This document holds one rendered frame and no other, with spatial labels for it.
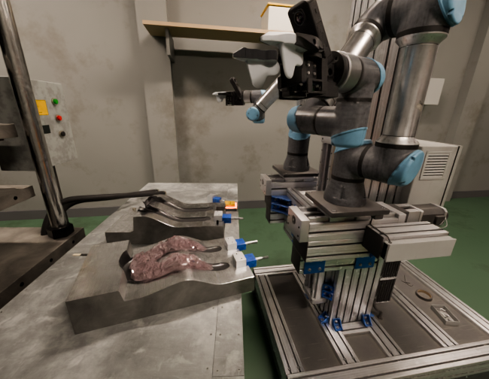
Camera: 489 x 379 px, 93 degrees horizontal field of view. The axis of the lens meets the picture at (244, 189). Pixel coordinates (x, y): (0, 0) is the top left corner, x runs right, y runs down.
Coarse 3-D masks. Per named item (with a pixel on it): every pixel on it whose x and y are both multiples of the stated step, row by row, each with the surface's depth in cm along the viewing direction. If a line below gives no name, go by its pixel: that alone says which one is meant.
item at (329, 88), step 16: (304, 64) 39; (320, 64) 40; (336, 64) 44; (288, 80) 42; (304, 80) 39; (320, 80) 40; (336, 80) 45; (288, 96) 43; (304, 96) 44; (320, 96) 46; (336, 96) 46
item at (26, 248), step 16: (0, 240) 104; (16, 240) 104; (32, 240) 104; (48, 240) 105; (64, 240) 105; (80, 240) 114; (0, 256) 93; (16, 256) 93; (32, 256) 93; (48, 256) 94; (0, 272) 84; (16, 272) 84; (32, 272) 87; (0, 288) 77; (16, 288) 80; (0, 304) 75
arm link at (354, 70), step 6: (348, 54) 44; (348, 60) 44; (354, 60) 45; (348, 66) 44; (354, 66) 44; (360, 66) 46; (348, 72) 44; (354, 72) 45; (360, 72) 46; (348, 78) 45; (354, 78) 46; (342, 84) 46; (348, 84) 46; (354, 84) 47; (342, 90) 48; (348, 90) 48
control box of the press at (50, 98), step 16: (0, 80) 95; (32, 80) 105; (0, 96) 97; (48, 96) 114; (0, 112) 99; (16, 112) 99; (48, 112) 114; (64, 112) 125; (16, 128) 101; (48, 128) 114; (64, 128) 125; (0, 144) 103; (16, 144) 103; (48, 144) 114; (64, 144) 125; (0, 160) 105; (16, 160) 106; (64, 160) 125
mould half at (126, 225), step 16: (160, 208) 106; (128, 224) 104; (144, 224) 97; (160, 224) 98; (176, 224) 100; (192, 224) 100; (208, 224) 100; (224, 224) 110; (112, 240) 99; (144, 240) 100; (160, 240) 100; (208, 240) 101
